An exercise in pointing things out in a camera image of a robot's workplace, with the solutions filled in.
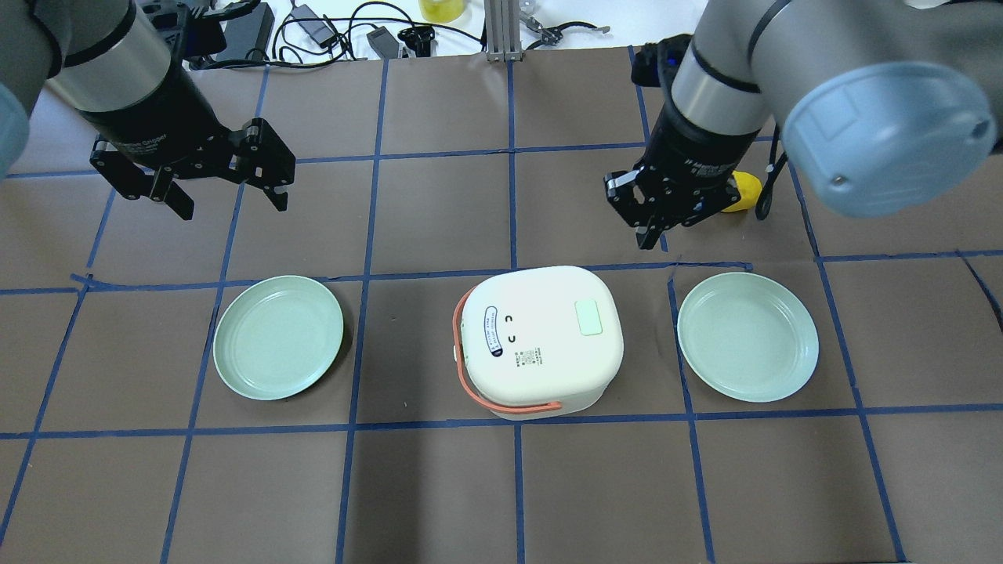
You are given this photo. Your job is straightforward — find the yellow cup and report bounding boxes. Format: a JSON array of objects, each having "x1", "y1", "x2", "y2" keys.
[{"x1": 418, "y1": 0, "x2": 466, "y2": 24}]

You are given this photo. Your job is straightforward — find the white rice cooker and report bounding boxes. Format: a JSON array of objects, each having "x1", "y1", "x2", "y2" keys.
[{"x1": 451, "y1": 266, "x2": 625, "y2": 421}]

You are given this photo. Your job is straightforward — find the black cable bundle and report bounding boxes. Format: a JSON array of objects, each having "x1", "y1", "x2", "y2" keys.
[{"x1": 270, "y1": 0, "x2": 483, "y2": 71}]

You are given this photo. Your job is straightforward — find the black power adapter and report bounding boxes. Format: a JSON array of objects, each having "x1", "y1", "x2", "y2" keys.
[{"x1": 212, "y1": 3, "x2": 275, "y2": 62}]

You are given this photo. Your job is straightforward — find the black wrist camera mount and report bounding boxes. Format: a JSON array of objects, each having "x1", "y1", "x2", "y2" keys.
[{"x1": 631, "y1": 34, "x2": 693, "y2": 87}]

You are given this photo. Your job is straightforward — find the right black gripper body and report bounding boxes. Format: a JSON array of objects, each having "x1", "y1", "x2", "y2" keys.
[{"x1": 627, "y1": 100, "x2": 741, "y2": 229}]

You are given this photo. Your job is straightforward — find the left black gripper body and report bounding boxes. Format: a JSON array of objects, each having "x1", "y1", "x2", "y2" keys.
[{"x1": 79, "y1": 67, "x2": 230, "y2": 179}]

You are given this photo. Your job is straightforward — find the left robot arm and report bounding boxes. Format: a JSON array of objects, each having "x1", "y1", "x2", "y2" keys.
[{"x1": 1, "y1": 1, "x2": 296, "y2": 220}]

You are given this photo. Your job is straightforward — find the green plate far side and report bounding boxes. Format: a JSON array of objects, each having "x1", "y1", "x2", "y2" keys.
[{"x1": 212, "y1": 275, "x2": 345, "y2": 401}]

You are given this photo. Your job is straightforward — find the green plate near potato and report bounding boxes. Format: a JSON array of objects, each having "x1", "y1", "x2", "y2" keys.
[{"x1": 678, "y1": 272, "x2": 820, "y2": 403}]

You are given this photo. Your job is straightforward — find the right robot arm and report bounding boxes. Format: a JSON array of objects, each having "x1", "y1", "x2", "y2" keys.
[{"x1": 604, "y1": 1, "x2": 1002, "y2": 250}]

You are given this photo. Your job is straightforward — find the aluminium frame post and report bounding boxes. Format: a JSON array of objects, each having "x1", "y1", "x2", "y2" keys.
[{"x1": 483, "y1": 0, "x2": 524, "y2": 62}]

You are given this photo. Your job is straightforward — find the yellow toy potato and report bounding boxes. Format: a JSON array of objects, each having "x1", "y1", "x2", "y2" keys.
[{"x1": 723, "y1": 171, "x2": 763, "y2": 213}]

